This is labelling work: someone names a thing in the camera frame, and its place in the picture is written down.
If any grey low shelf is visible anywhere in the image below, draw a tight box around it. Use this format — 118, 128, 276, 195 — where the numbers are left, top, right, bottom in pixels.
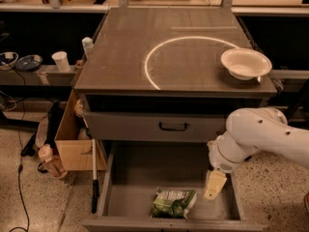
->
0, 65, 76, 86

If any closed grey top drawer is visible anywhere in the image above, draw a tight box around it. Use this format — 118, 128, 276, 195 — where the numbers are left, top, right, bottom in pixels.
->
85, 112, 225, 142

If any black floor cable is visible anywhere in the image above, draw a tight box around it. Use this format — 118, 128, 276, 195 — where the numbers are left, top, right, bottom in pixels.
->
9, 65, 31, 232

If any white bottle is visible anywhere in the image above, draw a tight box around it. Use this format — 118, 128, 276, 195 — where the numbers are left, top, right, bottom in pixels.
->
82, 37, 94, 58

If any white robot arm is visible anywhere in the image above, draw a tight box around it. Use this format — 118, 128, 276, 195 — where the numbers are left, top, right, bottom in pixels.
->
204, 107, 309, 200

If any cardboard box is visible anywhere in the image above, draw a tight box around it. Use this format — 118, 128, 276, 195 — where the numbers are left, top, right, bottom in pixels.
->
55, 91, 93, 171

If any bowl with blue pattern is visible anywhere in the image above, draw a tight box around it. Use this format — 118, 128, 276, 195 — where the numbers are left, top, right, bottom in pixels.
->
0, 51, 18, 71

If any dark blue plate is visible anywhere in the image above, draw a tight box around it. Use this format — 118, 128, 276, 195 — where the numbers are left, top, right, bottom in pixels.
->
15, 54, 42, 72

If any white bowl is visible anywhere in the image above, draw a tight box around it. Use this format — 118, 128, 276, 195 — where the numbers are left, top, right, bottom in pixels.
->
221, 48, 272, 80

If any grey drawer cabinet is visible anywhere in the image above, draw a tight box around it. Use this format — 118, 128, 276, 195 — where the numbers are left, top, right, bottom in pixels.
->
72, 6, 278, 161

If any white pole black grip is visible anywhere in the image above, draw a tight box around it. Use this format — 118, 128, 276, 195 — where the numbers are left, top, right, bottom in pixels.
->
91, 139, 99, 214

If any open grey middle drawer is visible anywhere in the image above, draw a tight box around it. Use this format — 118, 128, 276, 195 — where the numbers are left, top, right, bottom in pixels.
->
81, 141, 266, 232

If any brown plastic bottle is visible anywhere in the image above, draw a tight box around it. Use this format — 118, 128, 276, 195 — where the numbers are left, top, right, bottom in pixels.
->
39, 144, 68, 179

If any green jalapeno chip bag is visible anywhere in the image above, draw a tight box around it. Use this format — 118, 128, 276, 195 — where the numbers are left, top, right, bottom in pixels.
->
152, 188, 197, 218

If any white paper cup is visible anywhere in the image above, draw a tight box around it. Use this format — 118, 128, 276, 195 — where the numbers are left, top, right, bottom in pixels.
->
52, 51, 70, 72

